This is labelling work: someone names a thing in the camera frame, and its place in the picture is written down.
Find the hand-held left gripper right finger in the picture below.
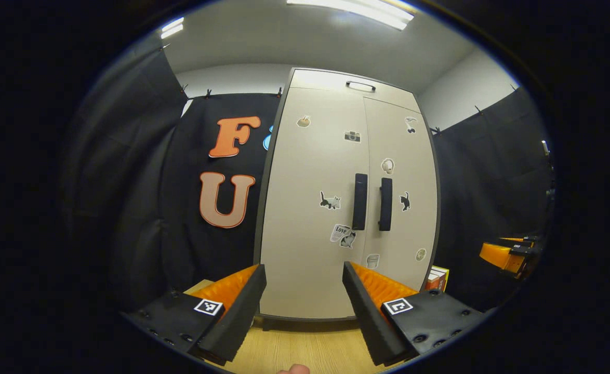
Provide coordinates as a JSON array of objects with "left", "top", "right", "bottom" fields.
[{"left": 342, "top": 261, "right": 485, "bottom": 367}]

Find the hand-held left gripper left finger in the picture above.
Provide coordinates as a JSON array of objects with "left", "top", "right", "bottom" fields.
[{"left": 123, "top": 264, "right": 267, "bottom": 366}]

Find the white shoe cabinet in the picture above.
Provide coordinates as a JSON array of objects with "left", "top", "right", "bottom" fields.
[{"left": 253, "top": 68, "right": 442, "bottom": 333}]

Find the white cabinet door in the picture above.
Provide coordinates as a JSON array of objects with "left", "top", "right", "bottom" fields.
[
  {"left": 362, "top": 98, "right": 438, "bottom": 291},
  {"left": 259, "top": 87, "right": 370, "bottom": 318}
]

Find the white cabinet drawer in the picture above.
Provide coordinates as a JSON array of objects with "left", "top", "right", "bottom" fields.
[{"left": 289, "top": 68, "right": 421, "bottom": 112}]

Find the red and yellow box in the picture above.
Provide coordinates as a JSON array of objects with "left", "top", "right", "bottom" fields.
[{"left": 426, "top": 266, "right": 450, "bottom": 292}]

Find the black backdrop cloth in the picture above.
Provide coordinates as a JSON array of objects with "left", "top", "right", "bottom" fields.
[
  {"left": 58, "top": 44, "right": 282, "bottom": 312},
  {"left": 430, "top": 86, "right": 555, "bottom": 312}
]

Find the long ceiling light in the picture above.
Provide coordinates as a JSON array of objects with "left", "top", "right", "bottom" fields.
[{"left": 287, "top": 0, "right": 415, "bottom": 31}]

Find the small ceiling light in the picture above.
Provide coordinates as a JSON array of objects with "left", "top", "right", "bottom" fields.
[{"left": 161, "top": 17, "right": 185, "bottom": 39}]

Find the black right door handle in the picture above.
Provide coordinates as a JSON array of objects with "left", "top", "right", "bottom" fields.
[{"left": 378, "top": 178, "right": 393, "bottom": 232}]

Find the black door handle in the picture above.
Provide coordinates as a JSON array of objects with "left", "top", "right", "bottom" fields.
[
  {"left": 378, "top": 178, "right": 393, "bottom": 232},
  {"left": 352, "top": 173, "right": 368, "bottom": 231}
]

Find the black left door handle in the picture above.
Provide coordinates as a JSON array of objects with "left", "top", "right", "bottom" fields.
[{"left": 352, "top": 173, "right": 368, "bottom": 231}]

